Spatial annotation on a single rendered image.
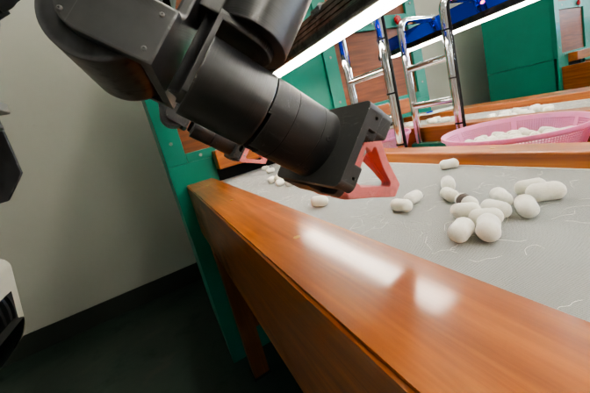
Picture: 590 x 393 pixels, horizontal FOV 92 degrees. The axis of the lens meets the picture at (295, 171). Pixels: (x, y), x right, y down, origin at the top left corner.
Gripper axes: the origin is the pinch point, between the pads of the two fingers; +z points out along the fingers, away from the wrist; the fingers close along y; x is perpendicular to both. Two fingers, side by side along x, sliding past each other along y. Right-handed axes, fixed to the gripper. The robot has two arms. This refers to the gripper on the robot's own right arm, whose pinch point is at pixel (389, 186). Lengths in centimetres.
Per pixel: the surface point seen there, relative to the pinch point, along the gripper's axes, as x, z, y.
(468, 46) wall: -233, 211, 180
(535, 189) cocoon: -7.0, 16.8, -3.8
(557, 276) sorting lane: 2.6, 8.3, -10.6
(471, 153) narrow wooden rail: -16.2, 26.5, 11.3
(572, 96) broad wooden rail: -60, 78, 21
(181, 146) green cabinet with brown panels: 0, -12, 89
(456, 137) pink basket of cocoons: -28, 41, 27
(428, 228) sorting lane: 1.4, 9.8, 2.0
